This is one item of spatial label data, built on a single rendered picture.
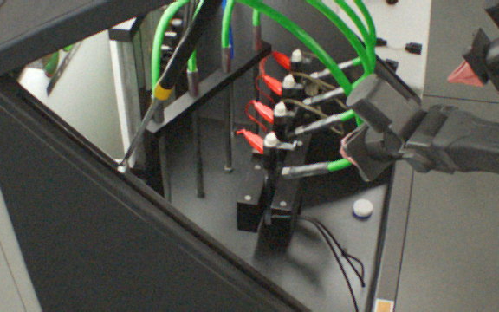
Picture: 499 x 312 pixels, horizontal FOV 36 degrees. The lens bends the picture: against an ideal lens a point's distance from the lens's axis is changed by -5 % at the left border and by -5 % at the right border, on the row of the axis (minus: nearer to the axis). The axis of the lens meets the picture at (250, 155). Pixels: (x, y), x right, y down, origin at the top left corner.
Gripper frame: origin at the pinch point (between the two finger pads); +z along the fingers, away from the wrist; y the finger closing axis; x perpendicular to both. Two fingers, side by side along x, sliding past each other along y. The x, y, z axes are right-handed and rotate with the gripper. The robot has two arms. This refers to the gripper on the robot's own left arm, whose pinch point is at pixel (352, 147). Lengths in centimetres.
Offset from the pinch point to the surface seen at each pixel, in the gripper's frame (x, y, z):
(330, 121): -1.3, -8.3, 18.3
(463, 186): 71, -88, 125
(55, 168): -25.4, 38.2, -4.6
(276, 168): -0.5, 3.6, 22.1
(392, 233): 21.1, -4.4, 15.9
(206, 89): -18.3, 2.3, 30.5
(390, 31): -2, -47, 46
